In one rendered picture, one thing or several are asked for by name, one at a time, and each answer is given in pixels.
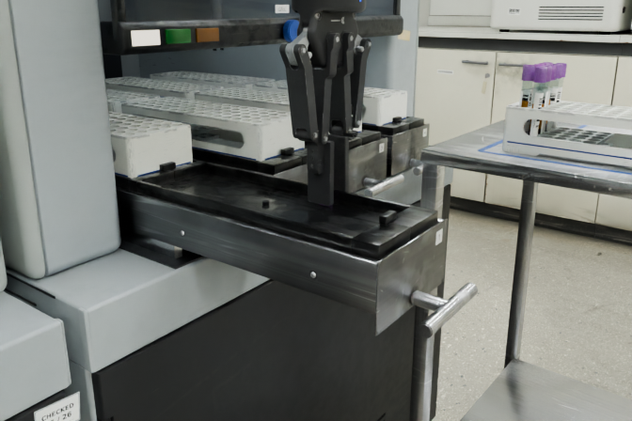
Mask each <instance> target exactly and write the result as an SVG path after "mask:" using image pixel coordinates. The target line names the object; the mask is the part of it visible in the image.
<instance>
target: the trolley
mask: <svg viewBox="0 0 632 421"><path fill-rule="evenodd" d="M504 124H505V119H504V120H501V121H499V122H496V123H493V124H491V125H488V126H485V127H482V128H480V129H478V130H475V131H472V132H469V133H465V134H462V135H459V136H457V137H454V138H452V139H449V140H447V141H444V142H441V143H438V144H435V145H433V146H430V147H427V148H424V149H422V150H421V155H420V161H421V162H422V163H423V166H422V183H421V201H420V207H421V208H425V209H430V210H434V211H438V214H437V218H439V219H442V209H443V194H444V178H445V166H446V167H451V168H457V169H462V170H467V171H473V172H478V173H483V174H489V175H494V176H500V177H505V178H511V179H521V180H523V187H522V196H521V206H520V214H519V224H518V233H517V243H516V252H515V261H514V270H513V288H512V298H511V307H510V316H509V325H508V334H507V344H506V353H505V362H504V369H503V371H502V372H501V373H500V374H499V375H498V377H497V378H496V379H495V380H494V381H493V382H492V384H491V385H490V386H489V387H488V388H487V389H486V391H485V392H484V393H483V394H482V395H481V396H480V398H479V399H478V400H477V401H476V402H475V403H474V405H473V406H472V407H471V408H470V409H469V410H468V412H467V413H466V414H465V415H464V416H463V418H462V419H461V420H460V421H632V399H629V398H625V397H622V396H619V395H616V394H613V393H611V392H609V391H606V390H603V389H600V388H598V387H595V386H592V385H589V384H587V383H585V382H580V381H577V380H575V379H572V378H569V377H566V376H563V375H561V374H559V373H556V372H553V371H550V370H548V369H545V368H542V367H539V366H536V365H533V364H530V363H527V362H525V361H522V360H519V356H520V348H521V339H522V331H523V322H524V314H525V305H526V297H527V287H528V279H529V263H530V254H531V246H532V237H533V229H534V220H535V211H536V202H537V194H538V185H539V183H542V184H547V185H553V186H559V187H564V188H569V189H575V190H580V191H585V192H591V193H597V194H601V195H612V196H617V197H622V198H628V199H632V169H629V168H622V167H617V166H610V165H603V164H592V163H585V162H579V161H573V160H566V159H560V158H553V157H547V156H541V155H537V156H533V155H527V154H521V153H514V152H508V151H503V150H502V145H503V134H504ZM557 126H562V127H570V128H578V129H586V130H594V131H602V132H610V133H626V134H632V130H624V129H615V128H607V127H598V126H590V125H582V124H574V123H565V122H557ZM432 313H434V311H432V310H429V309H425V308H422V307H419V306H416V309H415V327H414V346H413V364H412V381H411V399H410V417H409V421H429V416H430V402H431V387H432V372H433V357H434V342H435V335H432V336H431V337H429V338H426V337H423V336H422V335H421V334H420V333H419V325H420V324H421V323H422V322H423V321H424V320H426V319H427V318H428V317H429V316H430V315H431V314H432Z"/></svg>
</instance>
